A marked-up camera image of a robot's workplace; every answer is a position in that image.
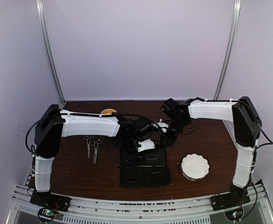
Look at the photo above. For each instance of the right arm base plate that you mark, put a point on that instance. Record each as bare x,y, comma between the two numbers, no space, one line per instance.
227,201

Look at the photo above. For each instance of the aluminium frame post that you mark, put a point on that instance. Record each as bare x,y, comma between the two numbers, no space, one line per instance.
228,53
49,54

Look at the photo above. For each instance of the left circuit board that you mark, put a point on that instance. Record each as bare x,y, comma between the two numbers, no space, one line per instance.
46,215

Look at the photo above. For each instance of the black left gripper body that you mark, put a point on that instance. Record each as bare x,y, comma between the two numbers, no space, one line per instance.
127,146

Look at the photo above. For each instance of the front aluminium rail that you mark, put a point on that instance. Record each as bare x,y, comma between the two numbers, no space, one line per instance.
196,210

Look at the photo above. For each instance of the white floral ceramic mug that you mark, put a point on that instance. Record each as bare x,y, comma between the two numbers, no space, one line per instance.
108,111

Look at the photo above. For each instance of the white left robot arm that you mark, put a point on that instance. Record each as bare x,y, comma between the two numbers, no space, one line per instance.
57,123

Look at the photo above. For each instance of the left aluminium frame post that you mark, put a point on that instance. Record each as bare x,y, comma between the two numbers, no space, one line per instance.
49,54

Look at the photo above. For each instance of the right circuit board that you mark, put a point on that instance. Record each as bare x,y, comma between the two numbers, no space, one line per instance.
234,215

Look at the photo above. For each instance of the black zippered tool case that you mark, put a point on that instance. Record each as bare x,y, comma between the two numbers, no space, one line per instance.
147,168

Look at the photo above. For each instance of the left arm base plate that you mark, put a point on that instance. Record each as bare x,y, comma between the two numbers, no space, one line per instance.
49,200

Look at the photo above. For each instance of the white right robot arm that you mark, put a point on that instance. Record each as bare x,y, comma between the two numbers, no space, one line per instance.
241,112

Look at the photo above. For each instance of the circuit board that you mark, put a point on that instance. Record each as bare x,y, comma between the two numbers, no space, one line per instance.
234,215
46,215

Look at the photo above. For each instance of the white scalloped ceramic bowl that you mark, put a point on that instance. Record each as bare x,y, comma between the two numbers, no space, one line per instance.
194,167

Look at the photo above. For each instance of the silver straight hair scissors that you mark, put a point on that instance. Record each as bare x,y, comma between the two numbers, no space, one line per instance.
88,140

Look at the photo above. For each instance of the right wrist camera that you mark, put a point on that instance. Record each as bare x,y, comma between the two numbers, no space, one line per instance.
160,125

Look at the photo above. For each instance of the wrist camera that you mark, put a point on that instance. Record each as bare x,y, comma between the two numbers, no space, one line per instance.
160,125
145,145

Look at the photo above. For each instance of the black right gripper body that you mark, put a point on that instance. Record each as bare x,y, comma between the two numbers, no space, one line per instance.
173,137

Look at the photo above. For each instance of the right aluminium frame post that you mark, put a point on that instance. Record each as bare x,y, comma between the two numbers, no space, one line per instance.
228,53

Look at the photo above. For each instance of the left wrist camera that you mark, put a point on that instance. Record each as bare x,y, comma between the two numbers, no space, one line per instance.
145,145

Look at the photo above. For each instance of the silver thinning hair scissors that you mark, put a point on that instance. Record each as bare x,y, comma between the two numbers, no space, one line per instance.
95,145

